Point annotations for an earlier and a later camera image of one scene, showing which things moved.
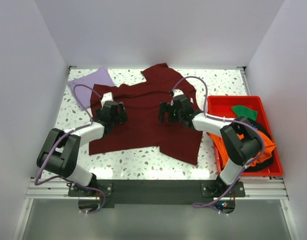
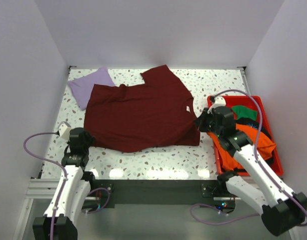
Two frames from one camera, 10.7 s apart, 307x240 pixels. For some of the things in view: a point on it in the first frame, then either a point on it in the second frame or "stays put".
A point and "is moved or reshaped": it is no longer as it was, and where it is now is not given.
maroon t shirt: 143,128 is moved or reshaped
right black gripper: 166,107 -> 199,122
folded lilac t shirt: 84,95 stays put
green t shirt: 242,111 stays put
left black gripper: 121,117 -> 90,139
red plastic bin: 222,106 stays put
